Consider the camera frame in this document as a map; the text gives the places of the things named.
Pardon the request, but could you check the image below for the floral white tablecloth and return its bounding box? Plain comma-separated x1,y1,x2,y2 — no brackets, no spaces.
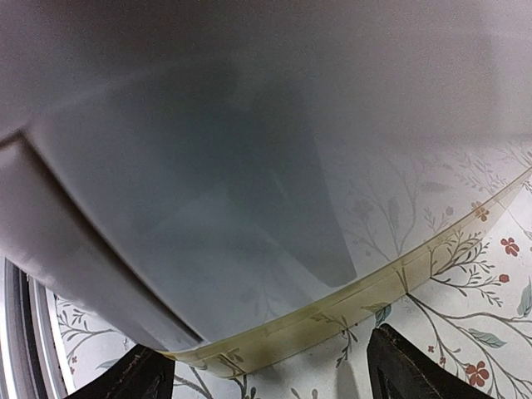
50,141,532,399

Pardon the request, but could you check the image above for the drawer cabinet with dark top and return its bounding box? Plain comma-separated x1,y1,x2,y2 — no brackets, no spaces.
1,1,531,377

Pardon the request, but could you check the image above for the aluminium front rail frame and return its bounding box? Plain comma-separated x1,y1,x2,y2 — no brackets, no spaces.
1,259,68,398

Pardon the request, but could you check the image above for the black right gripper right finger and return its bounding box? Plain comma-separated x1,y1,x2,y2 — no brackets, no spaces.
367,324,488,399

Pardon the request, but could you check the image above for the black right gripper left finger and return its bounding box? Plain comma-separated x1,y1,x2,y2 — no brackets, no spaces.
67,345,175,399

